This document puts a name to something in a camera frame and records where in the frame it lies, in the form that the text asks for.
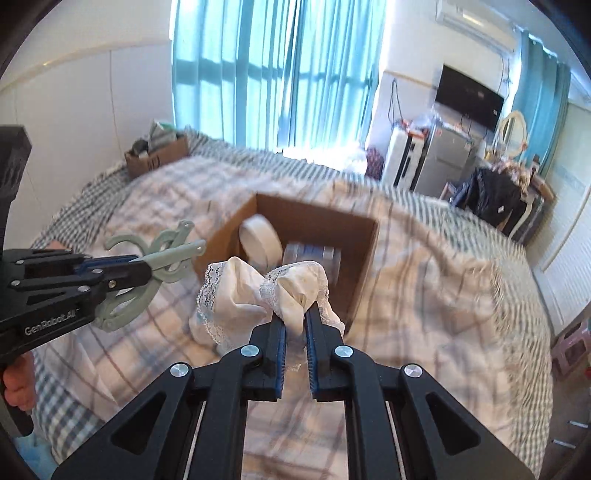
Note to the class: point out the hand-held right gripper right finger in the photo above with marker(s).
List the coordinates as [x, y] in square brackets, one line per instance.
[312, 346]

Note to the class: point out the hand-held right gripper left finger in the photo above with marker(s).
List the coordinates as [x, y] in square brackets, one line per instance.
[278, 341]

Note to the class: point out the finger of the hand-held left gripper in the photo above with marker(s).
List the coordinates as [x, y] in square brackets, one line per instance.
[124, 263]
[131, 279]

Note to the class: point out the green plastic clothes hanger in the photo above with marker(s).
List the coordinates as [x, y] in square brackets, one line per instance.
[161, 258]

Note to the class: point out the white lace cloth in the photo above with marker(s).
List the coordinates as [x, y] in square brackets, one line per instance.
[258, 300]

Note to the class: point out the person's left hand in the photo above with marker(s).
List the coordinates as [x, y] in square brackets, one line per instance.
[18, 383]

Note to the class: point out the clear plastic case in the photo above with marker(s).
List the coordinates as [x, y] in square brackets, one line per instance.
[314, 258]

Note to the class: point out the white tape roll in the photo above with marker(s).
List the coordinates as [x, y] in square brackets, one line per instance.
[261, 244]

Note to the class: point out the plaid bed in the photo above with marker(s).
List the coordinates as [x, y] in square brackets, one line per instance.
[415, 300]

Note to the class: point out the small cardboard box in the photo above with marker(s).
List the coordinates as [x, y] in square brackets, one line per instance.
[157, 152]

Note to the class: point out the white suitcase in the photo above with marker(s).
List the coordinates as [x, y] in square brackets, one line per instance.
[400, 157]

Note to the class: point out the silver mini fridge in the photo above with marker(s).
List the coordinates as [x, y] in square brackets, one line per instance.
[443, 159]

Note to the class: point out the black jacket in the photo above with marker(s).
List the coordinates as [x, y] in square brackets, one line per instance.
[494, 194]

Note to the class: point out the pink plastic stool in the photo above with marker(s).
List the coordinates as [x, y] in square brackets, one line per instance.
[572, 348]

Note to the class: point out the oval white mirror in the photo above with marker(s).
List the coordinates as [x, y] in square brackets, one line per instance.
[511, 131]

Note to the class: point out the black television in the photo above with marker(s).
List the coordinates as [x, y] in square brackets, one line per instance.
[468, 97]

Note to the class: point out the narrow blue curtain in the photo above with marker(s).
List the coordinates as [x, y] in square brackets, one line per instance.
[542, 97]

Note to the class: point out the white air conditioner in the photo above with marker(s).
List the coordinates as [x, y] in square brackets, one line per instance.
[480, 23]

